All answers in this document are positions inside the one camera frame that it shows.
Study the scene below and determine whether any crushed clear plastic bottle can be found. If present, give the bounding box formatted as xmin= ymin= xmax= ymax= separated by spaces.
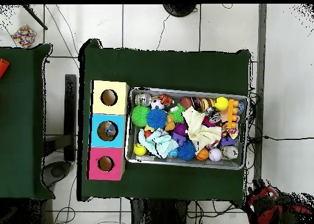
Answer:
xmin=104 ymin=125 xmax=117 ymax=139

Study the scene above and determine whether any clear mesh bin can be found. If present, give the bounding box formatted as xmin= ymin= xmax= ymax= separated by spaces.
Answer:
xmin=125 ymin=86 xmax=248 ymax=171

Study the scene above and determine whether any wooden box with three holes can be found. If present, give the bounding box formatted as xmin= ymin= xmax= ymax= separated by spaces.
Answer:
xmin=88 ymin=80 xmax=131 ymax=182

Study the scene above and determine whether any large blue spiky ball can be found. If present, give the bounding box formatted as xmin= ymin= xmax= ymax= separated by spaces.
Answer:
xmin=147 ymin=108 xmax=168 ymax=130

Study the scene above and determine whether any small soccer ball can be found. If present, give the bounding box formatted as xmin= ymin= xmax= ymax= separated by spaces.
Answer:
xmin=150 ymin=98 xmax=165 ymax=111

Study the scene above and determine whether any green spiky ball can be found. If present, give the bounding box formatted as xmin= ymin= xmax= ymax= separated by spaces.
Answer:
xmin=131 ymin=105 xmax=151 ymax=128

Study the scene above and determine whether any green furry googly-eyed toy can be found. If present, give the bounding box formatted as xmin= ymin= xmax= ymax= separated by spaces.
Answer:
xmin=169 ymin=105 xmax=186 ymax=124

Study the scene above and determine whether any mint green cloth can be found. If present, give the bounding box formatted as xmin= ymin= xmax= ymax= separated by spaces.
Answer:
xmin=138 ymin=129 xmax=180 ymax=159

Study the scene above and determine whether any yellow smiley ball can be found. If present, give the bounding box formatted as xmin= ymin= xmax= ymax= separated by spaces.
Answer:
xmin=133 ymin=143 xmax=148 ymax=156

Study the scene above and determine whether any small blue spiky ball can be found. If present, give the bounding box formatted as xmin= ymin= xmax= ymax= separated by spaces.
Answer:
xmin=176 ymin=140 xmax=197 ymax=161

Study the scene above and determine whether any cream knitted cloth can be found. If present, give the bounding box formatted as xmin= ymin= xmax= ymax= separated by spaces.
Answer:
xmin=182 ymin=106 xmax=223 ymax=153

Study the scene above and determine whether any yellow tennis ball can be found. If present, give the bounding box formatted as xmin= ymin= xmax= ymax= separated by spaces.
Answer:
xmin=214 ymin=96 xmax=229 ymax=112

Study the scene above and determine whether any orange toy brick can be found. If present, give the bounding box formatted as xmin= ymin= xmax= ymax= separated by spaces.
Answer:
xmin=226 ymin=99 xmax=241 ymax=130

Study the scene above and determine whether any black round base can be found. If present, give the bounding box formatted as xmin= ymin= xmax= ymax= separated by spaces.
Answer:
xmin=163 ymin=4 xmax=197 ymax=18

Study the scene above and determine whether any grey metal strip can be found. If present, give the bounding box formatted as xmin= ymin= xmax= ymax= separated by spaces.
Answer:
xmin=252 ymin=4 xmax=268 ymax=183

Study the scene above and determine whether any dark green side table cloth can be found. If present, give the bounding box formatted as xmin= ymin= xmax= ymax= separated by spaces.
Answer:
xmin=0 ymin=44 xmax=54 ymax=201

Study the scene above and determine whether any colourful patterned packet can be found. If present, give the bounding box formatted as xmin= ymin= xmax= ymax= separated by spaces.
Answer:
xmin=10 ymin=25 xmax=37 ymax=49

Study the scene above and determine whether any black rod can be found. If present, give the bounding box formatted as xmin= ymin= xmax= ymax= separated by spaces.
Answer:
xmin=21 ymin=4 xmax=48 ymax=31

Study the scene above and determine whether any small red object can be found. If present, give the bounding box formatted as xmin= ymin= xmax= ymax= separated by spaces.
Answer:
xmin=0 ymin=58 xmax=10 ymax=79

